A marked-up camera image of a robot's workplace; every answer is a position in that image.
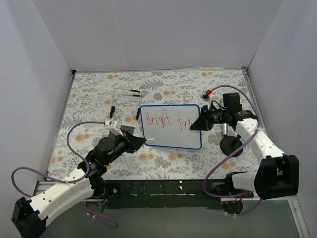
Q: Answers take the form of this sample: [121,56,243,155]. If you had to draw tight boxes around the black round stand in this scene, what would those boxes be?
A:
[220,135,243,156]

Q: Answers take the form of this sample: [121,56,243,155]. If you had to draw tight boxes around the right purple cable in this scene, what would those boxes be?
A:
[202,85,263,216]

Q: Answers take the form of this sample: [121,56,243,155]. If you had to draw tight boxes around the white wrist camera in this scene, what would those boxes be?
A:
[104,119,123,136]
[200,90,212,102]

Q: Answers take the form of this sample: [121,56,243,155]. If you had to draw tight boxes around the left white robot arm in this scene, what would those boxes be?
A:
[11,131,146,238]

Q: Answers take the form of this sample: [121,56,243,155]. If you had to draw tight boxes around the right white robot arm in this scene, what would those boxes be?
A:
[190,93,299,200]

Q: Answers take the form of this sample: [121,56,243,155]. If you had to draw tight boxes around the purple cable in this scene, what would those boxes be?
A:
[202,85,263,216]
[11,120,119,228]

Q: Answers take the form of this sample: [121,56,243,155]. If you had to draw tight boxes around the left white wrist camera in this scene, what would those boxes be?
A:
[104,119,123,136]

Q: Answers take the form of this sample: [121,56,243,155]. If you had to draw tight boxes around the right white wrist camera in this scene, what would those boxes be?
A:
[200,90,212,102]

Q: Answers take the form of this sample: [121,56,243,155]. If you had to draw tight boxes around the silver metal cylinder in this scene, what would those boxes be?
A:
[221,123,228,137]

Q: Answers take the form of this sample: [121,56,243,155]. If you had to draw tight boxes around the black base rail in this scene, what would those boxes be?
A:
[84,178,255,216]

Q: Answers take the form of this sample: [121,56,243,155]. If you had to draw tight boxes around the blue framed whiteboard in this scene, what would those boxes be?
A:
[140,104,202,150]

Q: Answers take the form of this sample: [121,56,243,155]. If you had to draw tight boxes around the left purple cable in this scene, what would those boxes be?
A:
[11,120,119,228]

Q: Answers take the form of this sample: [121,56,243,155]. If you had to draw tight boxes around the grey studded baseplate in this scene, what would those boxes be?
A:
[108,125,135,142]

